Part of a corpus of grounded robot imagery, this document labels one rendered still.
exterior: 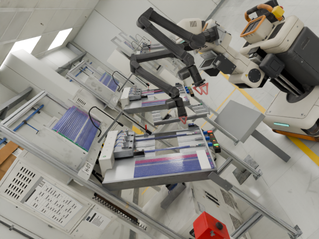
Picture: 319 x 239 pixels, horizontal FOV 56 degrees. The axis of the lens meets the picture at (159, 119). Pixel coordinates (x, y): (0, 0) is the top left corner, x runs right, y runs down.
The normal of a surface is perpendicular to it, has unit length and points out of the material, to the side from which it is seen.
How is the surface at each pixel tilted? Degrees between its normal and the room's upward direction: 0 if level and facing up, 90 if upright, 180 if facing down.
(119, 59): 90
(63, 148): 90
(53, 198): 90
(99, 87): 90
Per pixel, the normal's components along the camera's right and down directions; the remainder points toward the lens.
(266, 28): 0.26, 0.10
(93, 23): 0.02, 0.35
